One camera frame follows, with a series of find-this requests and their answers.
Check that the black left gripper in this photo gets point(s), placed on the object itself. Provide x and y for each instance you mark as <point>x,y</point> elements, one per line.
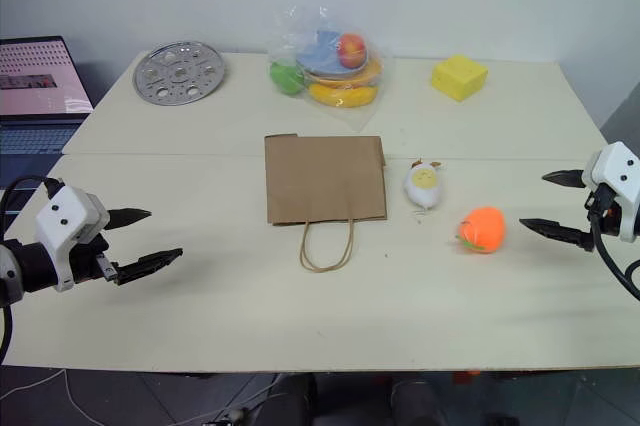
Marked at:
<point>90,261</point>

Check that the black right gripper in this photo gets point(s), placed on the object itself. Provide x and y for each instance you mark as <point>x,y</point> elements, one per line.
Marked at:
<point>606,216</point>

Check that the clear plastic bag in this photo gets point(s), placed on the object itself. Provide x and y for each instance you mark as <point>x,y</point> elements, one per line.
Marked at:
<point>360,116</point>

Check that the orange toy fruit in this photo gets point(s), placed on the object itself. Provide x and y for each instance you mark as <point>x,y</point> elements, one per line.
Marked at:
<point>485,228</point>

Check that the white egg plush toy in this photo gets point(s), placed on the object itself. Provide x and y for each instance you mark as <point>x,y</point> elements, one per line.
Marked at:
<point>424,188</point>

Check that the yellow cheese-shaped sponge block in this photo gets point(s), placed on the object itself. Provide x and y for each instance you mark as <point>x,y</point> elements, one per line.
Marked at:
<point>457,78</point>

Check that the round perforated metal steamer plate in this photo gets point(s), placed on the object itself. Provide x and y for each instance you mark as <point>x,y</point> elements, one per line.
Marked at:
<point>179,73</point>

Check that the open laptop with pink screen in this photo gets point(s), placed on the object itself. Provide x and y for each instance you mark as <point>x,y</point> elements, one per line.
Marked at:
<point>35,76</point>

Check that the green toy fruit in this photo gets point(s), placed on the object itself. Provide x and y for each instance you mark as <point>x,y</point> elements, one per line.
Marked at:
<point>285,78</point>

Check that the orange yellow toy plate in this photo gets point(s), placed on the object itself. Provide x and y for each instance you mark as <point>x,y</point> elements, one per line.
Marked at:
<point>372,72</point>

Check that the dark rounded shape under table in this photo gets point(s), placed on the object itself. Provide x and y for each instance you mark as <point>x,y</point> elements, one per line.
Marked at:
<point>417,403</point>

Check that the yellow toy banana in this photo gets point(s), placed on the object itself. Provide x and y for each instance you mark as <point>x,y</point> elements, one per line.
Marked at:
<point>342,95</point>

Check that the blue toy plate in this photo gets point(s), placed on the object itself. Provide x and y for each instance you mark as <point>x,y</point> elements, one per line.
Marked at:
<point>317,56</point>

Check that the red toy apple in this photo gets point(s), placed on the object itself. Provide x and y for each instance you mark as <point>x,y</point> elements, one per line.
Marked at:
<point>351,51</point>

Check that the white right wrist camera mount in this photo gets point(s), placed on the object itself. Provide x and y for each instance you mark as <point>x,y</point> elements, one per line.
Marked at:
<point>617,166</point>

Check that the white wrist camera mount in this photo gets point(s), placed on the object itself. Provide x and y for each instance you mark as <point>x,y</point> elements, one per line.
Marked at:
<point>62,221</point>
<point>617,166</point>

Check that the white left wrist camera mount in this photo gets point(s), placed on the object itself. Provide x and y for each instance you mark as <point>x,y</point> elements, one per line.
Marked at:
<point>62,221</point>

